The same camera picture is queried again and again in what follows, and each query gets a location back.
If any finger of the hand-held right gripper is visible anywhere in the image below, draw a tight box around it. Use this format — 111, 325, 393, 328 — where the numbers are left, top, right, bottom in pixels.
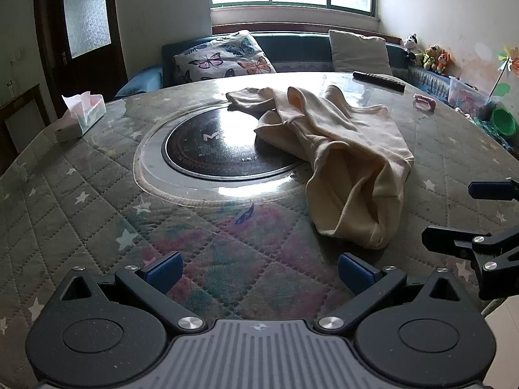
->
421, 224, 519, 301
467, 179, 519, 202

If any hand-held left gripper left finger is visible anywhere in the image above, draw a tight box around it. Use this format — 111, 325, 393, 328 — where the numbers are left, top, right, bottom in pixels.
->
51, 251, 208, 334

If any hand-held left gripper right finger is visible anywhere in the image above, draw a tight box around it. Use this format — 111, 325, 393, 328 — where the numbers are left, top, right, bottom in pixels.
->
314, 252, 471, 335

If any cream knit garment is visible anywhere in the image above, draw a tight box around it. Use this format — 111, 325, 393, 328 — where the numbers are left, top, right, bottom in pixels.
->
225, 85, 415, 251

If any teal knitted cloth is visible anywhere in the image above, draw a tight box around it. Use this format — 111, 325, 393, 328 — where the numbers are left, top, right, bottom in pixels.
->
472, 115, 512, 148

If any green plastic bowl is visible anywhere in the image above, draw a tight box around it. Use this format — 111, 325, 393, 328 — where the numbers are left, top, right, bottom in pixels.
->
489, 106, 517, 137

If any clear plastic storage box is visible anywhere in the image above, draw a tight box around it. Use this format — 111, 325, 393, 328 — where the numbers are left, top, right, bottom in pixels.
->
448, 76, 491, 108

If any pink hair clip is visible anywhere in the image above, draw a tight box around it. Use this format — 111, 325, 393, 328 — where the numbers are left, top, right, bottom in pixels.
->
413, 93, 436, 112

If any colourful pinwheel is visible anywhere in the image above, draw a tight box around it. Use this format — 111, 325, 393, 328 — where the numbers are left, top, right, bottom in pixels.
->
490, 46, 519, 98

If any black round hot plate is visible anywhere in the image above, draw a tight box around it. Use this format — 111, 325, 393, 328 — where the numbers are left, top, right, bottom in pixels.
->
161, 106, 303, 181

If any orange fox plush toy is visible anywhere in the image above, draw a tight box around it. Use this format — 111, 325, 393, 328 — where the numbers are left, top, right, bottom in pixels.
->
435, 50, 454, 76

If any bear plush toy yellow vest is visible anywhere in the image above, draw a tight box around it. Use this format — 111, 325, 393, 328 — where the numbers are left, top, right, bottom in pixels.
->
422, 44, 442, 70

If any black remote control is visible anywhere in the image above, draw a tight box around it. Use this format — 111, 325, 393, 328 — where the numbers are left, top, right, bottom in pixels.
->
352, 71, 406, 92

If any cow plush toy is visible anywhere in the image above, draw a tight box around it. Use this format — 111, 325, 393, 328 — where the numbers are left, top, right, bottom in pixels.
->
403, 33, 423, 65

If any tissue box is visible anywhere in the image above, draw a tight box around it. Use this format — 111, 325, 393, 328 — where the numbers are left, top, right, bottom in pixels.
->
54, 92, 107, 142

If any blue quilted sofa cover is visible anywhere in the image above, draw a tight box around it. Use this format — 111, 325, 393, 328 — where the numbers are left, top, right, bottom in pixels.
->
115, 65, 164, 99

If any plain grey pillow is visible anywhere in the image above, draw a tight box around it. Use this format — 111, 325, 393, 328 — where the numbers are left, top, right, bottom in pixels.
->
328, 29, 393, 76

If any dark wooden cabinet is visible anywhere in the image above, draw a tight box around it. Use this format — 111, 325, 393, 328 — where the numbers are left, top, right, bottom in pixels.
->
0, 84, 55, 175

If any butterfly print pillow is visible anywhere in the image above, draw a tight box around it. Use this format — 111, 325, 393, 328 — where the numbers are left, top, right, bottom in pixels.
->
173, 29, 277, 83

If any dark teal sofa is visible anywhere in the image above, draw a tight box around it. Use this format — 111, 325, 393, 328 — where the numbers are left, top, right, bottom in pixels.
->
115, 30, 451, 100

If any dark door frosted glass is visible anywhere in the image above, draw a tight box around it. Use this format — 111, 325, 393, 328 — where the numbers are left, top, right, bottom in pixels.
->
34, 0, 129, 116

